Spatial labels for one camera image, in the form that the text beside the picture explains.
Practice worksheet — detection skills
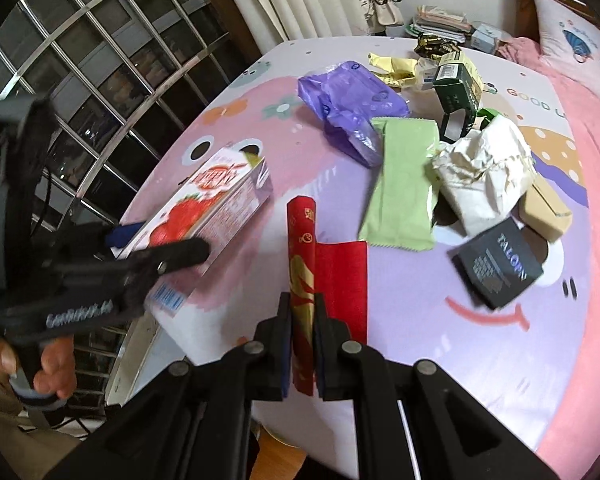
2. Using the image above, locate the grey-blue box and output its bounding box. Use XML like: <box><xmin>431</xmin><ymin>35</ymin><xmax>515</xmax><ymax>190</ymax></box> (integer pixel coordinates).
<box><xmin>472</xmin><ymin>24</ymin><xmax>511</xmax><ymax>53</ymax></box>

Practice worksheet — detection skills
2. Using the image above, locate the purple plastic bag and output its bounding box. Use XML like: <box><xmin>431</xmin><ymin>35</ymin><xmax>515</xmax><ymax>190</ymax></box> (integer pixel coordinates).
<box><xmin>297</xmin><ymin>60</ymin><xmax>412</xmax><ymax>168</ymax></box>

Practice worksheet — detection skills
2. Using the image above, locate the person's left hand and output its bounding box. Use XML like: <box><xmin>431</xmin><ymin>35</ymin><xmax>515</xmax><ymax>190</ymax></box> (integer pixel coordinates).
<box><xmin>0</xmin><ymin>337</ymin><xmax>79</xmax><ymax>401</ymax></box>

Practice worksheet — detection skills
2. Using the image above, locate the white crumpled paper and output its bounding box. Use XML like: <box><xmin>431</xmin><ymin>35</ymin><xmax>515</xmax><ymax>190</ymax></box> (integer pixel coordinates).
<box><xmin>430</xmin><ymin>114</ymin><xmax>537</xmax><ymax>237</ymax></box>

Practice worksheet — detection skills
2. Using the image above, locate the metal window grille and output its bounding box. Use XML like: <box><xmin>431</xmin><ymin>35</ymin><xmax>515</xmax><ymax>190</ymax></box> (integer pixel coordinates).
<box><xmin>0</xmin><ymin>0</ymin><xmax>261</xmax><ymax>261</ymax></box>

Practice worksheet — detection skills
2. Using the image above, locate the cartoon printed sheet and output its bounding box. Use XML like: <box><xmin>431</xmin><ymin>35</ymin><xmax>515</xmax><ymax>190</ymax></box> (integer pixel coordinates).
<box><xmin>105</xmin><ymin>35</ymin><xmax>593</xmax><ymax>478</ymax></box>

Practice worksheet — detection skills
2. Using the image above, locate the yellow wrapper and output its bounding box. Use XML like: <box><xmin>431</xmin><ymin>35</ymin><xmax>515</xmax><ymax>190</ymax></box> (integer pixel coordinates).
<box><xmin>369</xmin><ymin>52</ymin><xmax>421</xmax><ymax>91</ymax></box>

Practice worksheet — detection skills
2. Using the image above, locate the white pillow with print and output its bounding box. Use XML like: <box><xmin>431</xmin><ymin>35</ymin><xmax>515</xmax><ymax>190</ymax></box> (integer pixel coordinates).
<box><xmin>531</xmin><ymin>0</ymin><xmax>600</xmax><ymax>81</ymax></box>

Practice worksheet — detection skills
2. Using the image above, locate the red and gold paper packet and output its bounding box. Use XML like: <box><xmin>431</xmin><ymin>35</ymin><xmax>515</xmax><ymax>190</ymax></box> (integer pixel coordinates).
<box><xmin>286</xmin><ymin>195</ymin><xmax>370</xmax><ymax>396</ymax></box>

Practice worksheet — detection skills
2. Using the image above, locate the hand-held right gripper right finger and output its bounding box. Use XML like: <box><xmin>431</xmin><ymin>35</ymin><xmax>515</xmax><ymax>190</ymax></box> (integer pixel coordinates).
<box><xmin>314</xmin><ymin>293</ymin><xmax>562</xmax><ymax>480</ymax></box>

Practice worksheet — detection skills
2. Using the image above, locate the beige box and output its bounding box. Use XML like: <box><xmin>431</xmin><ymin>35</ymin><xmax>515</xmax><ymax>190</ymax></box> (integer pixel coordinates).
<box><xmin>517</xmin><ymin>176</ymin><xmax>574</xmax><ymax>243</ymax></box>

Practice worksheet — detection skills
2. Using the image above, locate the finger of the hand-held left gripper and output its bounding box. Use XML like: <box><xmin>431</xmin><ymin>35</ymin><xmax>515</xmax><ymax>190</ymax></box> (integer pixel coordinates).
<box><xmin>104</xmin><ymin>221</ymin><xmax>149</xmax><ymax>251</ymax></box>
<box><xmin>117</xmin><ymin>236</ymin><xmax>212</xmax><ymax>287</ymax></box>

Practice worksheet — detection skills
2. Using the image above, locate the light green wrapper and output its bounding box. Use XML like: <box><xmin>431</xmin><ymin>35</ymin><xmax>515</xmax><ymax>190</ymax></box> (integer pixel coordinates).
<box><xmin>357</xmin><ymin>116</ymin><xmax>441</xmax><ymax>252</ymax></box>

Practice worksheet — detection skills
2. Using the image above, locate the dark green carton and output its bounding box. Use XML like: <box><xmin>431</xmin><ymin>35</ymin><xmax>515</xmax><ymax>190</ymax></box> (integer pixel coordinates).
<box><xmin>432</xmin><ymin>51</ymin><xmax>485</xmax><ymax>143</ymax></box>

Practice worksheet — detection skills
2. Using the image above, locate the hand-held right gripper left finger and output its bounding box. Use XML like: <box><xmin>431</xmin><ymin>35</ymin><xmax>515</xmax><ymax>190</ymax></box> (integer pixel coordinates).
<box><xmin>45</xmin><ymin>291</ymin><xmax>294</xmax><ymax>480</ymax></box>

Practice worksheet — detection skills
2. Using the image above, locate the small black carton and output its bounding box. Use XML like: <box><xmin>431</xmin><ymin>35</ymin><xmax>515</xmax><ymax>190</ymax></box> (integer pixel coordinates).
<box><xmin>451</xmin><ymin>219</ymin><xmax>546</xmax><ymax>311</ymax></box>

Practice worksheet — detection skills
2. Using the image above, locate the pink blanket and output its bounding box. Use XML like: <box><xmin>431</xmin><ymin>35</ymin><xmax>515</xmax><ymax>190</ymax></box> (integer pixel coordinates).
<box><xmin>495</xmin><ymin>37</ymin><xmax>600</xmax><ymax>466</ymax></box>

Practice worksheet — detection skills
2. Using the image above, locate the black and gold wrapper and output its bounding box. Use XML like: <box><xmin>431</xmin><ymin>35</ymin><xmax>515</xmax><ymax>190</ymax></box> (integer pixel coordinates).
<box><xmin>414</xmin><ymin>34</ymin><xmax>462</xmax><ymax>58</ymax></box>

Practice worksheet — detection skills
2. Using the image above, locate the wooden headboard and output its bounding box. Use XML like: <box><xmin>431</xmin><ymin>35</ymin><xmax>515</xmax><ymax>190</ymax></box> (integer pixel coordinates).
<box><xmin>511</xmin><ymin>0</ymin><xmax>596</xmax><ymax>38</ymax></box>

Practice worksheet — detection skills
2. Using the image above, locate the strawberry print carton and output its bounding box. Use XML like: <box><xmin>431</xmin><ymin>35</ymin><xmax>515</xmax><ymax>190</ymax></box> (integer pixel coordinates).
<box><xmin>115</xmin><ymin>146</ymin><xmax>276</xmax><ymax>323</ymax></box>

